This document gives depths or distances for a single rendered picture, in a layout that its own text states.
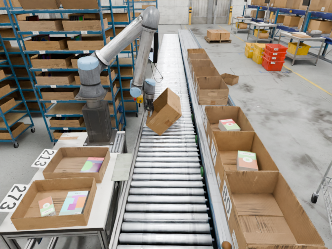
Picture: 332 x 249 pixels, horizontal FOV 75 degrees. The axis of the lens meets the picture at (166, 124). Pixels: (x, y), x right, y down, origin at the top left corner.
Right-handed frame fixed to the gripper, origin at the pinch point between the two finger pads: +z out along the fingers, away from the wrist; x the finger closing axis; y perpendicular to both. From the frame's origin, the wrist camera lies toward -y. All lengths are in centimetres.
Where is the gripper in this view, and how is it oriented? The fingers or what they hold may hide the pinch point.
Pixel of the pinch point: (148, 115)
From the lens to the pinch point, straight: 210.5
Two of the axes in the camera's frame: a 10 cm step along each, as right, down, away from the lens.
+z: -0.9, 8.6, 5.1
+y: -0.2, 5.1, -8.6
